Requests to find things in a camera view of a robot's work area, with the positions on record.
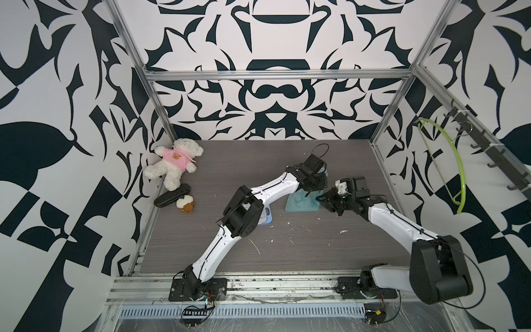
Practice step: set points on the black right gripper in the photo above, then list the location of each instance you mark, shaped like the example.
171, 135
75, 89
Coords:
329, 200

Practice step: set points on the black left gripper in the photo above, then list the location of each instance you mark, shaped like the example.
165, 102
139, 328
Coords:
321, 181

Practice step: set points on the teal transparent ruler set case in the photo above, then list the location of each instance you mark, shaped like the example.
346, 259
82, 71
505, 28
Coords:
303, 201

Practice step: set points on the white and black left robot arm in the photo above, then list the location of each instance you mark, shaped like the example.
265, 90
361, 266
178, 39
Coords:
242, 214

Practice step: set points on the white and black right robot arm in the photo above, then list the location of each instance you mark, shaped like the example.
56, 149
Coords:
437, 271

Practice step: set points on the blue ruler set case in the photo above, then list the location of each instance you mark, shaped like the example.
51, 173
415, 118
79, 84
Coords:
266, 216

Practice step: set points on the small brown white plush toy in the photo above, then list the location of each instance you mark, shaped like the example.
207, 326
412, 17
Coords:
186, 203

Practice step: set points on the white teddy bear pink shirt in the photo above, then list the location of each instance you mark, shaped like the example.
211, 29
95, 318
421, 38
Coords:
174, 162

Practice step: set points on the black glasses case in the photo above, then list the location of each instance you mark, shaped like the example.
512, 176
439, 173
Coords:
172, 196

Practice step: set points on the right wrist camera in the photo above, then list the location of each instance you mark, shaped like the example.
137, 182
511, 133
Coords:
341, 187

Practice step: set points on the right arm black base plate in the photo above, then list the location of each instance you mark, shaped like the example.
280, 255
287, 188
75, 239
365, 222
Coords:
360, 288

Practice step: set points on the yellow black connector with cables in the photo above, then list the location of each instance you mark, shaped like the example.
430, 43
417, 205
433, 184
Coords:
376, 316

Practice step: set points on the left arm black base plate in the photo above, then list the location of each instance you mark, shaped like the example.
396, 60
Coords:
182, 291

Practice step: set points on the black wall hook rail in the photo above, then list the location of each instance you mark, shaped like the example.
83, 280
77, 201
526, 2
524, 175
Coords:
486, 142

